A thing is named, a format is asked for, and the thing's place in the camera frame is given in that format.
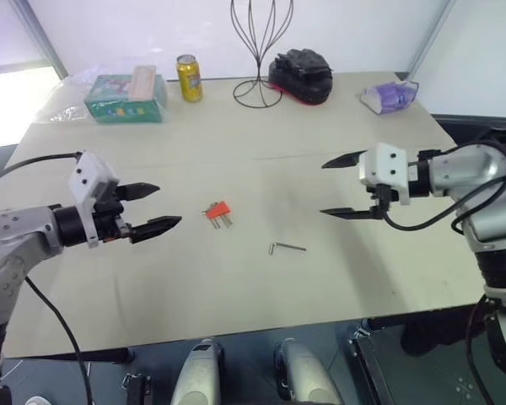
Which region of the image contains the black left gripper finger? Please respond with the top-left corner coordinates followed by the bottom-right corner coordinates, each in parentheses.
top-left (117, 181), bottom-right (161, 202)
top-left (130, 215), bottom-right (183, 245)

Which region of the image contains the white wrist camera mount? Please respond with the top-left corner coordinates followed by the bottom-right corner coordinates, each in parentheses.
top-left (68, 149), bottom-right (121, 250)
top-left (358, 142), bottom-right (411, 206)

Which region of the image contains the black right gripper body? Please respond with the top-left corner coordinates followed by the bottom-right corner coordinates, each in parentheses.
top-left (364, 183), bottom-right (401, 221)

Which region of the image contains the black equipment case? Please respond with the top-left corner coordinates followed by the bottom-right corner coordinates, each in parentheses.
top-left (347, 318), bottom-right (506, 405)

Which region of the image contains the grey metal frame post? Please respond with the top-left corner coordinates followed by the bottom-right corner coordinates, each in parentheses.
top-left (13, 0), bottom-right (67, 80)
top-left (406, 0), bottom-right (457, 82)

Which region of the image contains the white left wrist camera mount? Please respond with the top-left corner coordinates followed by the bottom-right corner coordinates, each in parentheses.
top-left (68, 149), bottom-right (121, 250)

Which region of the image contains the yellow drink can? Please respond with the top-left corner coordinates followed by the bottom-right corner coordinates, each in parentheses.
top-left (175, 53), bottom-right (205, 104)

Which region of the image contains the green tissue box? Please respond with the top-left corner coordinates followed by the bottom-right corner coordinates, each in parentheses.
top-left (83, 64), bottom-right (169, 125)

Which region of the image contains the small metal hex key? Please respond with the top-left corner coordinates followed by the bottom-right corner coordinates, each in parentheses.
top-left (267, 240), bottom-right (308, 257)

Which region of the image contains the black bracket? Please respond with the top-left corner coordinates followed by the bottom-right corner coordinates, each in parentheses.
top-left (121, 372), bottom-right (153, 405)

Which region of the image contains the orange plug with pins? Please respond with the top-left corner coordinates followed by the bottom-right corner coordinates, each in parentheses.
top-left (205, 200), bottom-right (233, 221)

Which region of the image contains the purple tissue pack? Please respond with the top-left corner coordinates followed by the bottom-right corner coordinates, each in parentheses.
top-left (358, 79), bottom-right (421, 116)

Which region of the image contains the black chair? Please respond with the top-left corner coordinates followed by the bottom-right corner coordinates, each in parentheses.
top-left (431, 112), bottom-right (506, 149)

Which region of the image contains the clear plastic bag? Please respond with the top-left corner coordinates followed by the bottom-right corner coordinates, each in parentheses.
top-left (35, 62), bottom-right (170, 126)

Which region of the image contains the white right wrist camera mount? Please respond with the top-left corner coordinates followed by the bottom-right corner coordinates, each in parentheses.
top-left (358, 142), bottom-right (411, 206)

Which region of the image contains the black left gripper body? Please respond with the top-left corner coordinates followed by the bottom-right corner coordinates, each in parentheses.
top-left (93, 181), bottom-right (134, 246)

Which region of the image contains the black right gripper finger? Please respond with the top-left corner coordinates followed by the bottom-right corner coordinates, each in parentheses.
top-left (318, 206), bottom-right (381, 222)
top-left (320, 152), bottom-right (366, 171)

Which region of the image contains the black wire stand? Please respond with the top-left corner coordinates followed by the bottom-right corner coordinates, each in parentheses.
top-left (229, 0), bottom-right (297, 110)

